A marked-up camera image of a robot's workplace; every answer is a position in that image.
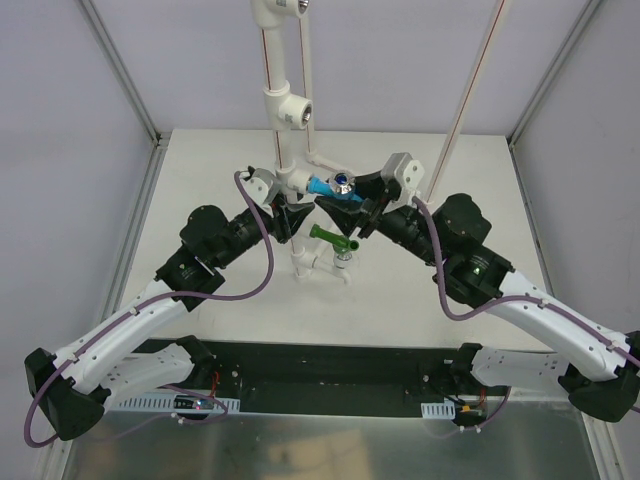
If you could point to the white plastic faucet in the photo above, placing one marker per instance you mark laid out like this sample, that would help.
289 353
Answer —
339 267

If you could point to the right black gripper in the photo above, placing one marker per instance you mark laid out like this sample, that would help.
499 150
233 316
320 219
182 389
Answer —
370 215

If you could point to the white cable duct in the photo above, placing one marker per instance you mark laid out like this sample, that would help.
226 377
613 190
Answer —
445 410
178 403

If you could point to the green plastic faucet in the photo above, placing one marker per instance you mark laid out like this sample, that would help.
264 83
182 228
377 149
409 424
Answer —
340 243

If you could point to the right white cable duct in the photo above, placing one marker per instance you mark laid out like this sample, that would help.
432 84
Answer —
445 410

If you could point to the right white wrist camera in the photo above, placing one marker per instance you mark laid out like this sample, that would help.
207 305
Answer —
403 170

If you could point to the left aluminium frame post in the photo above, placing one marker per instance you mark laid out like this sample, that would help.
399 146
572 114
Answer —
109 49

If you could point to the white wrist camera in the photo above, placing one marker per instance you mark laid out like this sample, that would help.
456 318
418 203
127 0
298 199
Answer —
403 170
262 186

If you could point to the front aluminium rail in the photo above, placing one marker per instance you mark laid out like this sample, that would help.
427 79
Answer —
141 373

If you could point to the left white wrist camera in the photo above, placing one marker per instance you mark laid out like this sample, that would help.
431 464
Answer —
262 186

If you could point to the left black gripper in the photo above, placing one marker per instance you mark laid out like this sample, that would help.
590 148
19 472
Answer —
282 218

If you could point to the white pipe assembly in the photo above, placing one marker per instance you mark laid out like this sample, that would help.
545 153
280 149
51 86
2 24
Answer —
287 111

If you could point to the blue plastic faucet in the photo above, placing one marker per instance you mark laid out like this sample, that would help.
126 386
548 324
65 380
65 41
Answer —
339 186

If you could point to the aluminium frame post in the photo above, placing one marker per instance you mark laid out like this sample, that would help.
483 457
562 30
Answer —
109 49
569 44

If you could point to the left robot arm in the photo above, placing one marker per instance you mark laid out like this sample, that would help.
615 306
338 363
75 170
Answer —
57 410

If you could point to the right aluminium frame post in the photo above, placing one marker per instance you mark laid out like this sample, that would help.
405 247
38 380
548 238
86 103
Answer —
569 44

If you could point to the left white cable duct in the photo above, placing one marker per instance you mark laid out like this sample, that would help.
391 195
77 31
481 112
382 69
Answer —
178 403

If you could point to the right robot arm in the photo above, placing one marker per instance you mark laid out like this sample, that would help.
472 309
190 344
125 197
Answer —
596 367

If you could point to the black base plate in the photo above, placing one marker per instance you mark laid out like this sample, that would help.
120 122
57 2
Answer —
307 379

